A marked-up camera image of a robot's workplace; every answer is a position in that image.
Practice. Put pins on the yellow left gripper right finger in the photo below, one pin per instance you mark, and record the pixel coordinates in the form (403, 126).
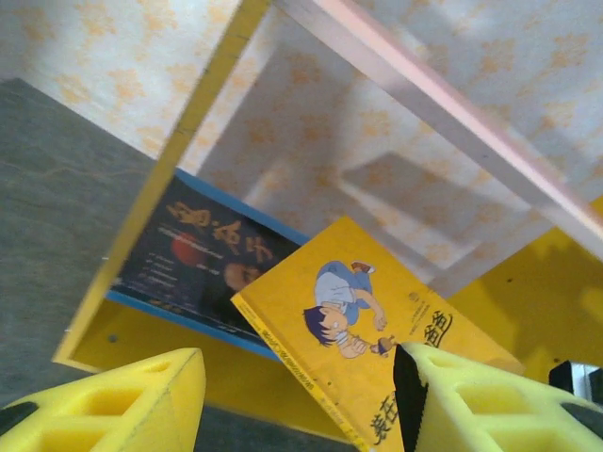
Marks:
(494, 414)

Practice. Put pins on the yellow pink blue bookshelf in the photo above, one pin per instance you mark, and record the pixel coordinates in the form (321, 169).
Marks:
(141, 212)

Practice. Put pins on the yellow cartoon cover book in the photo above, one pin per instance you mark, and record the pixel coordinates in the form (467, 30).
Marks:
(306, 358)

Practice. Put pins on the dark blue gold-title book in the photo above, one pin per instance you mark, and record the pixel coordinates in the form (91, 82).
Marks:
(198, 254)

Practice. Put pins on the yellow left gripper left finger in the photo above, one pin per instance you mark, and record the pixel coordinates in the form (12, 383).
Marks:
(94, 414)

